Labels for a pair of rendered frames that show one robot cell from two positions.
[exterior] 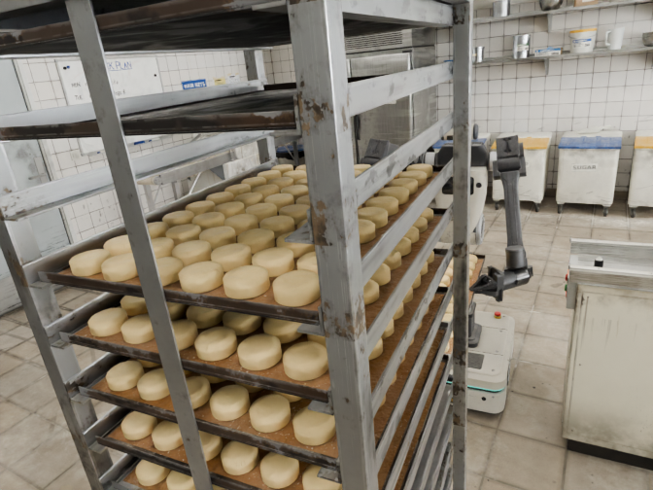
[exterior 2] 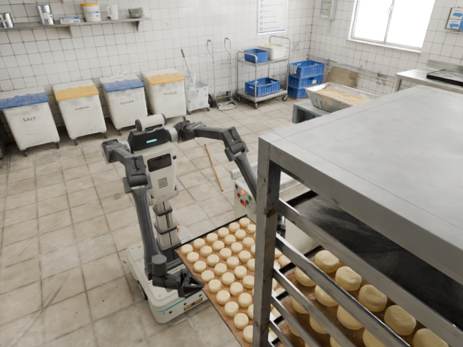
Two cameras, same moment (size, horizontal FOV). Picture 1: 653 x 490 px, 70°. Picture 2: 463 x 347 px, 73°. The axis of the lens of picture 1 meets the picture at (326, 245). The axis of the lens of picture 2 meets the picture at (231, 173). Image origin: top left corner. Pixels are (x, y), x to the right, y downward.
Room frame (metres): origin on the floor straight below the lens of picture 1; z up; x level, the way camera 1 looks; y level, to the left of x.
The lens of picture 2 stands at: (0.95, 0.55, 2.04)
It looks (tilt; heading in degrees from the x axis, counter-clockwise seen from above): 32 degrees down; 300
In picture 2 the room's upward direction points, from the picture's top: 1 degrees counter-clockwise
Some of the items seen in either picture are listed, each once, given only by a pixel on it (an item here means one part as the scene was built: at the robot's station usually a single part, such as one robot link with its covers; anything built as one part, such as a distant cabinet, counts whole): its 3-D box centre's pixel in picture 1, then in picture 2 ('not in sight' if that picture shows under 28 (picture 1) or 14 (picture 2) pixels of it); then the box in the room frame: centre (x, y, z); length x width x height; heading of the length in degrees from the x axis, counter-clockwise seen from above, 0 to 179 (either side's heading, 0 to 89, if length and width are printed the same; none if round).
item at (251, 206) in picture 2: (571, 280); (244, 196); (1.73, -1.01, 0.77); 0.24 x 0.04 x 0.14; 151
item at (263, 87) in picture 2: not in sight; (262, 87); (3.34, -4.87, 0.28); 0.56 x 0.38 x 0.20; 66
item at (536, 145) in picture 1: (520, 171); (81, 112); (5.08, -2.24, 0.38); 0.64 x 0.54 x 0.77; 149
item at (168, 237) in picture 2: not in sight; (168, 245); (2.19, -0.68, 0.39); 0.13 x 0.13 x 0.40; 63
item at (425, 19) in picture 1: (397, 8); not in sight; (0.66, -0.12, 1.77); 0.64 x 0.03 x 0.03; 153
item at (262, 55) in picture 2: not in sight; (255, 56); (3.40, -4.68, 0.87); 0.40 x 0.30 x 0.16; 152
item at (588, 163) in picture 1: (587, 172); (125, 104); (4.74, -2.80, 0.38); 0.64 x 0.54 x 0.77; 148
